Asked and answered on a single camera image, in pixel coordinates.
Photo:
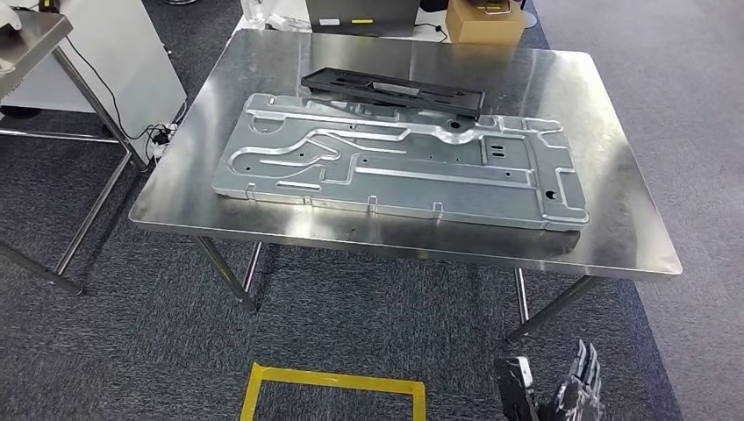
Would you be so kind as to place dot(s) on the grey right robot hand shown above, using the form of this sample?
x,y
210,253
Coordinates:
x,y
578,401

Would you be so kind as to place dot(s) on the black plastic mounting plate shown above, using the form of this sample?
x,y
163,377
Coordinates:
x,y
325,81

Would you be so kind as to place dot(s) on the stainless steel workbench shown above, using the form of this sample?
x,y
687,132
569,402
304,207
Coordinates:
x,y
628,174

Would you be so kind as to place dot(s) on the yellow floor tape marking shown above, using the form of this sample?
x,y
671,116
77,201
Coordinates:
x,y
337,380

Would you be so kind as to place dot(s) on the stamped silver metal plate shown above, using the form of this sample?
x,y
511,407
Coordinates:
x,y
407,186

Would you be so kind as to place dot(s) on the brown cardboard box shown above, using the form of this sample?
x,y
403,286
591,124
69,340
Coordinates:
x,y
482,29

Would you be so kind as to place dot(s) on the dark grey labelled box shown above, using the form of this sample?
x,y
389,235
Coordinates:
x,y
360,11

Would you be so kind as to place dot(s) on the small white adapter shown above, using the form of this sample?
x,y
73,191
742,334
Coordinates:
x,y
288,23

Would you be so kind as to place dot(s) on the white power strip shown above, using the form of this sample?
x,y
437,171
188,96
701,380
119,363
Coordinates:
x,y
158,148

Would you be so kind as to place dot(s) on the clear plastic container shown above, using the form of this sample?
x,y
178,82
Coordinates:
x,y
254,11

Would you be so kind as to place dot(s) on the white cabinet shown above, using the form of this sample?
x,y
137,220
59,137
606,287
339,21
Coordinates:
x,y
133,69

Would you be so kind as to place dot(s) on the stainless steel side table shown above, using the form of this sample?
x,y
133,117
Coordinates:
x,y
29,40

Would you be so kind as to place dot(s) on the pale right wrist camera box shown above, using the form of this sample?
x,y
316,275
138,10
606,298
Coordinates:
x,y
514,383

